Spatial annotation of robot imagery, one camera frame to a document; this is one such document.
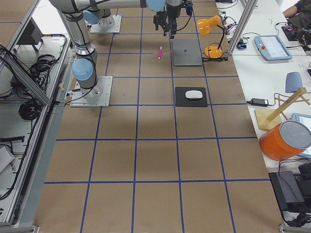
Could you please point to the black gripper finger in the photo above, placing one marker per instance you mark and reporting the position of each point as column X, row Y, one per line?
column 173, row 28
column 160, row 19

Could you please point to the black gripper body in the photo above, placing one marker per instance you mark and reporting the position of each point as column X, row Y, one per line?
column 160, row 20

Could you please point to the pink marker pen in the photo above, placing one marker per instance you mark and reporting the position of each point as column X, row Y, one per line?
column 159, row 55

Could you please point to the white computer mouse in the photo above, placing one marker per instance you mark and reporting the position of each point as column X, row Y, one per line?
column 193, row 94

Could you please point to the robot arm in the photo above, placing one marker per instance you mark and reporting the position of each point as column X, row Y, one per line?
column 77, row 13

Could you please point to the black mousepad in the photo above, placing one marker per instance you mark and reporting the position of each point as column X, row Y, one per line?
column 182, row 101

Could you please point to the silver apple laptop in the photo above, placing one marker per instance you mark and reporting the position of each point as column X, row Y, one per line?
column 186, row 52

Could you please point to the orange desk lamp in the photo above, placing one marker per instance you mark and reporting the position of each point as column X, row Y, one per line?
column 214, row 50

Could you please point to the blue teach pendant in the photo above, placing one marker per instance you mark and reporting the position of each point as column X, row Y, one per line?
column 272, row 48

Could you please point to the black power adapter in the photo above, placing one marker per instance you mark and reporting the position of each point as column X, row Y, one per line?
column 259, row 102

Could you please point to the wooden stand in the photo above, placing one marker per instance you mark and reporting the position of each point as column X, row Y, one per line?
column 269, row 118

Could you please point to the grey chair back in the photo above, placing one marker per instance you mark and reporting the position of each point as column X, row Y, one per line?
column 293, row 82

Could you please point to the orange cylindrical container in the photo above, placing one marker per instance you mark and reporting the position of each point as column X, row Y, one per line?
column 285, row 140

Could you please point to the black box on desk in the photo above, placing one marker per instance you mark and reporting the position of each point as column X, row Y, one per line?
column 287, row 192

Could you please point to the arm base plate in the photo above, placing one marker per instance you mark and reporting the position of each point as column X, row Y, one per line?
column 107, row 25
column 98, row 96

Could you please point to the aluminium frame post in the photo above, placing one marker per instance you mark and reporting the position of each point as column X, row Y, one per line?
column 245, row 16

